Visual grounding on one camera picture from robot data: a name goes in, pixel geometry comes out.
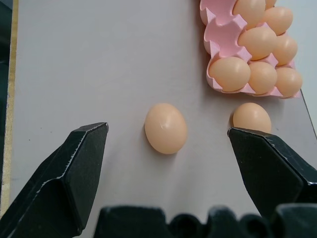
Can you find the beige egg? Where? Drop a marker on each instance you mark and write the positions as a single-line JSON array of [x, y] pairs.
[[258, 42], [252, 118], [165, 128], [289, 81], [250, 12], [230, 73], [270, 3], [263, 77], [286, 49], [280, 19]]

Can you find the pink egg tray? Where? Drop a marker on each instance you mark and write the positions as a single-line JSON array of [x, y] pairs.
[[224, 32]]

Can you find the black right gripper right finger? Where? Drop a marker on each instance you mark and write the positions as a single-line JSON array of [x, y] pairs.
[[272, 168]]

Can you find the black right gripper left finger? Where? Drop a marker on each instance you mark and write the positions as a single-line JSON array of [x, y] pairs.
[[57, 183]]

